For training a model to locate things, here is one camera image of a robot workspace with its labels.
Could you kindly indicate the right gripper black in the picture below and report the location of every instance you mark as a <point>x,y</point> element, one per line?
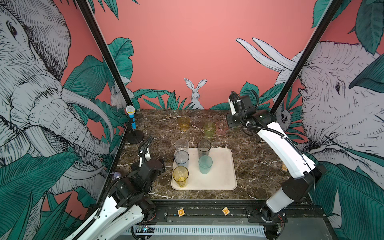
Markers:
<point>229,117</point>

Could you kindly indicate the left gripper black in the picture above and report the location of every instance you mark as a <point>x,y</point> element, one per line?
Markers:
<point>136,169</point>

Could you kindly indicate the amber plastic glass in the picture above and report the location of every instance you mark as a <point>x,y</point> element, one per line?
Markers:
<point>180,176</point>

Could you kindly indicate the blue grey plastic glass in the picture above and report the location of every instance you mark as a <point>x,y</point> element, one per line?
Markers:
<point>181,158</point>

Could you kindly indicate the dark brown plastic glass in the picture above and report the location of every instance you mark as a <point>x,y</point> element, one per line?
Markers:
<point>204,147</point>

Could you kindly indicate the clear plastic glass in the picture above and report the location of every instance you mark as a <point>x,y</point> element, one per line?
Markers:
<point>182,145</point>

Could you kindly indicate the teal frosted glass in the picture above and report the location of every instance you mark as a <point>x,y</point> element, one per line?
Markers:
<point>205,164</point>

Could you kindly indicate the beige square tray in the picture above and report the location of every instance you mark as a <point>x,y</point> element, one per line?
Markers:
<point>222,175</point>

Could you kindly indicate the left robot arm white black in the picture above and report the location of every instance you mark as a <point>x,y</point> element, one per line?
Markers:
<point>125,204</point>

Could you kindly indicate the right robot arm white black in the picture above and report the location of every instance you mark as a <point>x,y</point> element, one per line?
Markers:
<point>304,172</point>

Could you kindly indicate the small purple toy figure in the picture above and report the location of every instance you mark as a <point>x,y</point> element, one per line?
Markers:
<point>116,176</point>

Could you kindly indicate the pink plastic glass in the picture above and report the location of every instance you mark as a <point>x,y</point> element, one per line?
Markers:
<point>221,128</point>

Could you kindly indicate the green plastic glass short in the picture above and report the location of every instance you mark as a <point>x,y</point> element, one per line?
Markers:
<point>209,129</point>

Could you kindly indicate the toy microphone on stand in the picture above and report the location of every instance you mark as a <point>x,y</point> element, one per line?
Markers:
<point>135,136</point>

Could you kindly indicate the wooden letter block left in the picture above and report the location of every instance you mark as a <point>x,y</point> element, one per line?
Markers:
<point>181,212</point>

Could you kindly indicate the wooden letter block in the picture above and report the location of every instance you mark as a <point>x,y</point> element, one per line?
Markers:
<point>181,212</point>
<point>225,211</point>

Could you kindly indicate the yellow plastic glass front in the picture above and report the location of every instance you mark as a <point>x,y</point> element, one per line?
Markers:
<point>184,123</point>

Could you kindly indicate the small wooden block right edge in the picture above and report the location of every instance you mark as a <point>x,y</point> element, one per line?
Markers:
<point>284,168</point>

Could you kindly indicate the wooden letter block right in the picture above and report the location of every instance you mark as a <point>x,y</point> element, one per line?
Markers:
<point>225,211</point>

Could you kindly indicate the white ribbed vent strip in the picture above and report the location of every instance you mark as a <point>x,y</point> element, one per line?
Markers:
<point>190,230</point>

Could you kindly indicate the black front rail base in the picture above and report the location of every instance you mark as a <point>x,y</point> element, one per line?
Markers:
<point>239,209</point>

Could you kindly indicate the left black frame post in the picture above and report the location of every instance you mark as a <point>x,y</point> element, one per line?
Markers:
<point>88,15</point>

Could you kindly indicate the black frame post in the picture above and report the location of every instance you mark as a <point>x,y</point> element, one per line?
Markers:
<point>88,15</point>
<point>325,20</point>

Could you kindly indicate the right black frame post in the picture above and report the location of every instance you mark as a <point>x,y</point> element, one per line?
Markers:
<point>325,20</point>

